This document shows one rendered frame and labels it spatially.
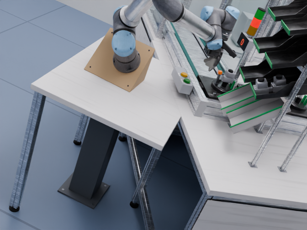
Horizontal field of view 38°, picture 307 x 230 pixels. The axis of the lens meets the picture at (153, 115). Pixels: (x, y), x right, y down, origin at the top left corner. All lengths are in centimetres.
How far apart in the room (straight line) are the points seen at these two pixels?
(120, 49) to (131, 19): 16
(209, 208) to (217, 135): 46
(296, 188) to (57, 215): 138
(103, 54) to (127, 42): 28
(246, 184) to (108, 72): 94
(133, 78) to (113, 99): 20
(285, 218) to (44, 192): 147
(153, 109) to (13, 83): 181
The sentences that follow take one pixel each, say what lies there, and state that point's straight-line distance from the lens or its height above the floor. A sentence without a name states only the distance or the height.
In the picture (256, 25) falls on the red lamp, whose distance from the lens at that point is 261.
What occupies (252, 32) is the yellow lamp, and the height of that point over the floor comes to 128.
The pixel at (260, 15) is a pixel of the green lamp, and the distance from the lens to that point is 260.
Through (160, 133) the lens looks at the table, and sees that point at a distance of 211.
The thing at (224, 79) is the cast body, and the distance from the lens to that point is 248.
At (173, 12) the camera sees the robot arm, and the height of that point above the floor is 141.
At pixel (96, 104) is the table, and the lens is 216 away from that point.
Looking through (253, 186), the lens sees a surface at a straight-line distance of 207.
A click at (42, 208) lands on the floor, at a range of 277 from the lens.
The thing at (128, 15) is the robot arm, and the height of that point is 125.
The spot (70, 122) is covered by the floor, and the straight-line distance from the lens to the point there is 352.
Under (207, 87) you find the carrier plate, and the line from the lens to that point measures 247.
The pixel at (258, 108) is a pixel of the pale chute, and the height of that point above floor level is 110.
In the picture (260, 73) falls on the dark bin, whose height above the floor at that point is 123.
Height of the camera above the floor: 197
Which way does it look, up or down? 30 degrees down
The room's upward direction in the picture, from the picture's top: 21 degrees clockwise
